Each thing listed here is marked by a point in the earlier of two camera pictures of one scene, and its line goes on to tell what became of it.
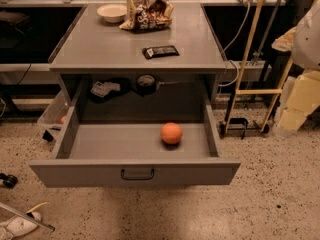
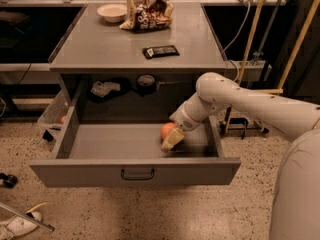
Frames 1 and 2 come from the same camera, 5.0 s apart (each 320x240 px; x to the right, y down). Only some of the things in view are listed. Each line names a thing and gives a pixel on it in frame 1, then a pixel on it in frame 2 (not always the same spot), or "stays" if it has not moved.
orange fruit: (171, 133) stays
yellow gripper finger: (303, 101) to (174, 137)
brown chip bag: (143, 15) stays
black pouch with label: (102, 90) stays
